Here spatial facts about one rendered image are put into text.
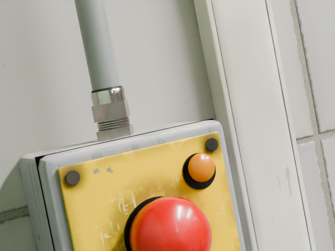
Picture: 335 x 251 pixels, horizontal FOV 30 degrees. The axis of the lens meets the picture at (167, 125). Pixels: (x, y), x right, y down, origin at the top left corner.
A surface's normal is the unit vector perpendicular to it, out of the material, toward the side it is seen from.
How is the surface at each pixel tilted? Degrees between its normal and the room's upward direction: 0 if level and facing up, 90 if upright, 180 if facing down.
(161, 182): 90
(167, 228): 84
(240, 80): 90
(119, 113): 90
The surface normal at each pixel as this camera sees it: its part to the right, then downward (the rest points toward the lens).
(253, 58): 0.40, -0.03
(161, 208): 0.10, -0.54
